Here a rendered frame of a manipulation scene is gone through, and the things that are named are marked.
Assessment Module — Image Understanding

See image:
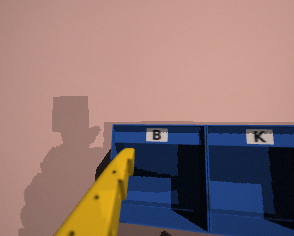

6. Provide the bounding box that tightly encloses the blue divided bin rack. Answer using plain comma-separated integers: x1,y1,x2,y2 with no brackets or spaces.
110,124,294,236

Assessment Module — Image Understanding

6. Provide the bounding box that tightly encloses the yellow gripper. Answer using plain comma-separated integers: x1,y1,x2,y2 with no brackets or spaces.
54,148,135,236

